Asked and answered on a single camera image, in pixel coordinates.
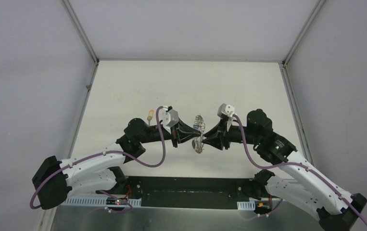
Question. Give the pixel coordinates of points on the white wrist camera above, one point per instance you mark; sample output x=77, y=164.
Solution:
x=169, y=118
x=226, y=110

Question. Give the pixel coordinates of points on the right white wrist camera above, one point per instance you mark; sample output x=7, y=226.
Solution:
x=226, y=110

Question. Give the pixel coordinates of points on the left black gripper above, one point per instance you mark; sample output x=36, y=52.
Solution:
x=176, y=135

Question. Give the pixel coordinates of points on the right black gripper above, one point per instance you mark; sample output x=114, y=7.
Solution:
x=221, y=140

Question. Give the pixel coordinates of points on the yellow tag key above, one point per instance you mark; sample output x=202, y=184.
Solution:
x=150, y=117

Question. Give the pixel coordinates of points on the left white cable duct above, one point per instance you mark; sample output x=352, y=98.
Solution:
x=93, y=201

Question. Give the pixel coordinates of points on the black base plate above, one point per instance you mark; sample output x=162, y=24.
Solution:
x=203, y=193

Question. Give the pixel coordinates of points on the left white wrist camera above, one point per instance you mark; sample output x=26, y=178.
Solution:
x=169, y=118

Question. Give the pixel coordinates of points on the white cable duct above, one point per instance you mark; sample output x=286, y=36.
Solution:
x=246, y=205
x=93, y=201

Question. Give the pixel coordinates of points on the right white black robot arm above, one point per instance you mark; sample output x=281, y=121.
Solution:
x=288, y=175

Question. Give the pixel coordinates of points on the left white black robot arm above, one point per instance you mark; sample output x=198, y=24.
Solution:
x=56, y=180

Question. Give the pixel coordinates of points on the right white cable duct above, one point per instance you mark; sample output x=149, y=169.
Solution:
x=246, y=205

